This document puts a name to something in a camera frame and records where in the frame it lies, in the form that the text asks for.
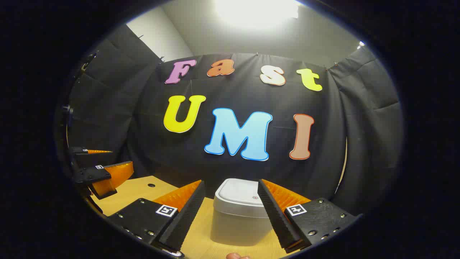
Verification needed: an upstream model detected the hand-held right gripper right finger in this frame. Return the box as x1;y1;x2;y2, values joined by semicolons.
257;179;363;254

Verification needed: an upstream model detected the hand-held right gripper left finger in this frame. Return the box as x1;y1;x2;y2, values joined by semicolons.
107;180;206;252

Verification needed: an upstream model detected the grey desktop garbage bin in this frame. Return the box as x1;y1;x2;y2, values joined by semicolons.
210;178;284;247

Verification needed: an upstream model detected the wooden desktop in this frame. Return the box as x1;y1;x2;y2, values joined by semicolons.
90;176;313;259

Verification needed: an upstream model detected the black backdrop cloth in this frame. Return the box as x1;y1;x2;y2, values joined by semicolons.
66;25;403;216

